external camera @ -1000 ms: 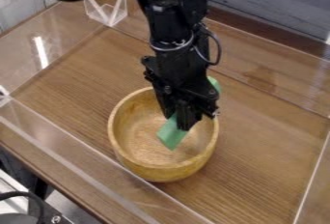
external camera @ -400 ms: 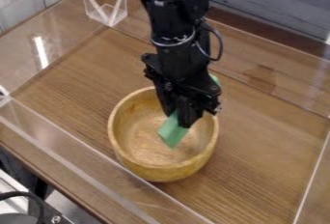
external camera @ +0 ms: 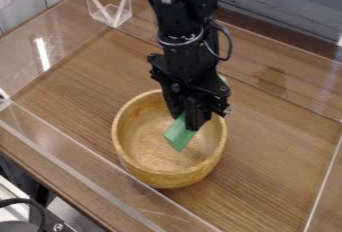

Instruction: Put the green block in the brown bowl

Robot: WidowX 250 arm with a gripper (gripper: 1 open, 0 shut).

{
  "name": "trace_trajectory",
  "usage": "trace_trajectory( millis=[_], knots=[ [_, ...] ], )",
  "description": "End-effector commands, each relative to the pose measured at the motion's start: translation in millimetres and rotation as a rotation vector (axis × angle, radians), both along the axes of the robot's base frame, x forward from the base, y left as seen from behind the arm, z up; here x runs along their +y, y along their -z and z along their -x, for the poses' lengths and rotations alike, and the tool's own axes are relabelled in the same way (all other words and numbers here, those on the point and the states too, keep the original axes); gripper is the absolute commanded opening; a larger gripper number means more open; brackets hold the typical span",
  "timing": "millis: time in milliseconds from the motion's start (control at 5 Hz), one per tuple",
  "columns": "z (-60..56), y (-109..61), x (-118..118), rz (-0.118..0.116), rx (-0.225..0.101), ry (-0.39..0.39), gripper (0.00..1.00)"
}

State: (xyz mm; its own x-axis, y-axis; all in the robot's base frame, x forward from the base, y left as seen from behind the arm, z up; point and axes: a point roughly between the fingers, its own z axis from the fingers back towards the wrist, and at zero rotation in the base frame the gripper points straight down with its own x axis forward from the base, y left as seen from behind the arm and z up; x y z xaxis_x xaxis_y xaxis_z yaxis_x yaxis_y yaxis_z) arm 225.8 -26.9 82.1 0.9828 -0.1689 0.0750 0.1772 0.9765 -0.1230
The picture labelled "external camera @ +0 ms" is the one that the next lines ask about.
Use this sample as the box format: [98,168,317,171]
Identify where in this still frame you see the green rectangular block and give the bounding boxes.
[164,74,232,153]

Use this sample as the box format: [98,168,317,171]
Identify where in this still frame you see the clear acrylic corner bracket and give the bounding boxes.
[86,0,133,28]

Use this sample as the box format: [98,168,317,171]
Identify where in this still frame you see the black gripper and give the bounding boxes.
[149,18,233,131]

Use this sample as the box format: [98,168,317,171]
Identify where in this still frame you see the black cable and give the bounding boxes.
[0,197,69,232]

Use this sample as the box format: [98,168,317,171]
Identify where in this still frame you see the light wooden bowl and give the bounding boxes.
[111,89,228,189]

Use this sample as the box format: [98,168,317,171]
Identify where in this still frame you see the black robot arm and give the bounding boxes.
[149,0,232,131]

